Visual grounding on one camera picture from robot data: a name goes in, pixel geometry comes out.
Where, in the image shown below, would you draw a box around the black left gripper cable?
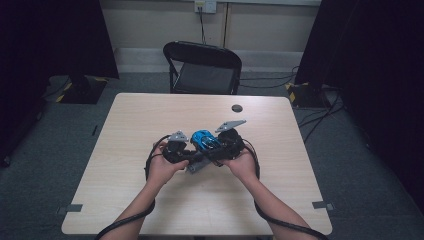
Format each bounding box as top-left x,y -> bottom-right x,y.
94,134 -> 173,240

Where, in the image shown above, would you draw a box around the black stand base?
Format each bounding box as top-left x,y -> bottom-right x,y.
43,74 -> 110,105

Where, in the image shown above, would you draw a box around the black socket cable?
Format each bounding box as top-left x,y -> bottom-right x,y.
198,7 -> 208,46

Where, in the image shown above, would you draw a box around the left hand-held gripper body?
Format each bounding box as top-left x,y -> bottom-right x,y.
161,130 -> 190,165

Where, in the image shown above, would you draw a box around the blue toy car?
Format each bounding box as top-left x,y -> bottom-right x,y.
189,129 -> 223,153

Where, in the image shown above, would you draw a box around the person's right hand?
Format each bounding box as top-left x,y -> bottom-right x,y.
219,147 -> 260,184

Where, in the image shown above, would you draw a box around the white wall socket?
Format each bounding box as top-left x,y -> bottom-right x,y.
194,0 -> 218,14

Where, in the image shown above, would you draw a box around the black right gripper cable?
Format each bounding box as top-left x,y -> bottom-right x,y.
241,137 -> 330,240

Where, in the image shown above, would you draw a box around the yellow striped stand base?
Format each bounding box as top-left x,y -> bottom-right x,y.
284,81 -> 335,110

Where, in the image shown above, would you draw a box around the thin wall conduit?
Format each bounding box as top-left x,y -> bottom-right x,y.
222,2 -> 232,48

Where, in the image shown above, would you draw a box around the black curtain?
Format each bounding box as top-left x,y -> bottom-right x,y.
293,0 -> 424,216
0,0 -> 120,168

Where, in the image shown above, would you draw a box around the grey terry cloth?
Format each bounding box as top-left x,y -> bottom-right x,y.
185,155 -> 213,175

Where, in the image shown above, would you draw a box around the grey tape strip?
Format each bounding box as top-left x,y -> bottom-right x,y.
311,200 -> 335,211
55,203 -> 84,216

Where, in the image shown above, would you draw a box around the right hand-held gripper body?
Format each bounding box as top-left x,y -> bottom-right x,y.
214,119 -> 248,162

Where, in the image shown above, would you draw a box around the black folding chair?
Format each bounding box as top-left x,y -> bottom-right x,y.
162,40 -> 243,95

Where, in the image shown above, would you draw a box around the black floor cables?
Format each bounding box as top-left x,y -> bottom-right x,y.
238,65 -> 346,145

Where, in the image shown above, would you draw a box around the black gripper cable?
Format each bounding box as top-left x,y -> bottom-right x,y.
241,137 -> 330,240
94,134 -> 173,240

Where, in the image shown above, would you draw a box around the person's left hand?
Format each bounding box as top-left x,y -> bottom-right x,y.
145,141 -> 190,188

